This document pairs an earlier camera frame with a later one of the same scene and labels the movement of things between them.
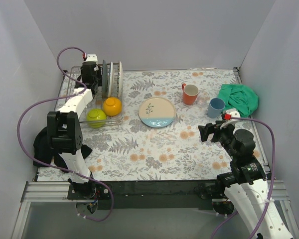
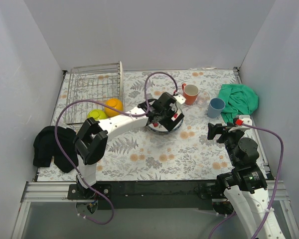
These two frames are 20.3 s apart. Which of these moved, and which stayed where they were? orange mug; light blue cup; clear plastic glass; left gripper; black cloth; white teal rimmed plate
Moved: left gripper; white teal rimmed plate
Stayed: black cloth; light blue cup; clear plastic glass; orange mug
